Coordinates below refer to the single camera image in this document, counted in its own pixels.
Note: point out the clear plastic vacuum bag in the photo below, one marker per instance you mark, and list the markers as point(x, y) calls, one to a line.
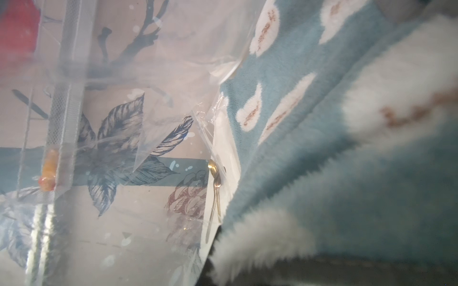
point(139, 203)

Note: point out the gold spoon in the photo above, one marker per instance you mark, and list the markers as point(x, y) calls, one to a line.
point(216, 204)

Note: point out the light blue bear blanket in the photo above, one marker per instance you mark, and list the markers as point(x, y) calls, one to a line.
point(345, 121)

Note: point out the white wire mesh basket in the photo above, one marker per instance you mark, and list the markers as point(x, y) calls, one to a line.
point(64, 43)

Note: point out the orange item in basket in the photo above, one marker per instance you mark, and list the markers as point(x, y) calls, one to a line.
point(47, 181)

